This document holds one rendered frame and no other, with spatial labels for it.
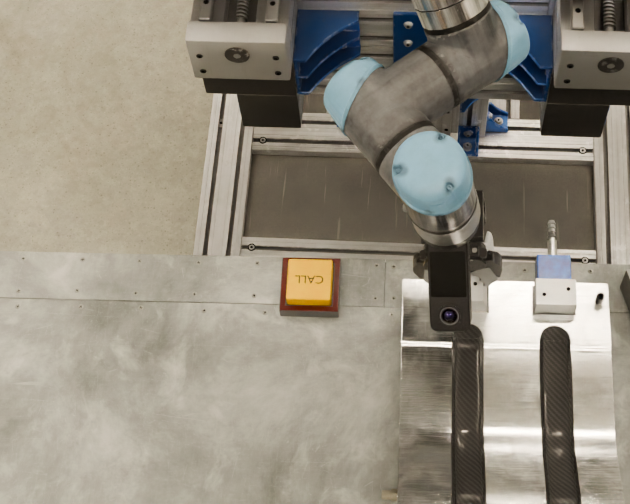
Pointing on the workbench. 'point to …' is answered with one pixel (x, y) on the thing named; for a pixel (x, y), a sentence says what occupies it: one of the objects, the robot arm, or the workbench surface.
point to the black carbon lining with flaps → (557, 481)
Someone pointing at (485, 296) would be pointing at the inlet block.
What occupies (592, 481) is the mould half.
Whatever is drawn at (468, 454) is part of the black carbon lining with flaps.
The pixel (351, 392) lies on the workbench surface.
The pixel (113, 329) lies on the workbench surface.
